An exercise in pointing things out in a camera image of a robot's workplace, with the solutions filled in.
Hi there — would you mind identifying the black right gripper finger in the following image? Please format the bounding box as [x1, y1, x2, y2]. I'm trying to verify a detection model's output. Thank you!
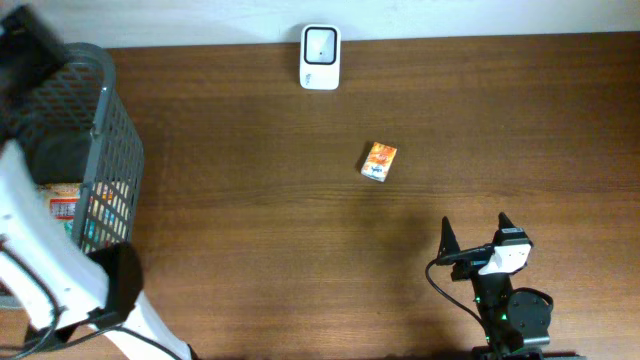
[493, 212, 520, 244]
[438, 217, 460, 259]

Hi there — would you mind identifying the orange tissue pack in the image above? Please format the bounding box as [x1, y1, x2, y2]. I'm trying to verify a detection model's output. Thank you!
[360, 142, 397, 182]

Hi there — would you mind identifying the beige snack bag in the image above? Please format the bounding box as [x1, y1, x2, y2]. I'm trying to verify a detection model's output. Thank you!
[36, 183, 81, 237]

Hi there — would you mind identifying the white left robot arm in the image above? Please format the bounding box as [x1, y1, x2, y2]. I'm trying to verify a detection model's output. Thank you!
[1, 5, 195, 359]

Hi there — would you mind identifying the white barcode scanner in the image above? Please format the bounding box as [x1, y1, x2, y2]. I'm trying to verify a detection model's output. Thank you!
[299, 24, 342, 91]

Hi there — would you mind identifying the grey plastic mesh basket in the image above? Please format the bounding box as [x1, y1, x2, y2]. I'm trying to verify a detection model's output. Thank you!
[0, 42, 145, 311]

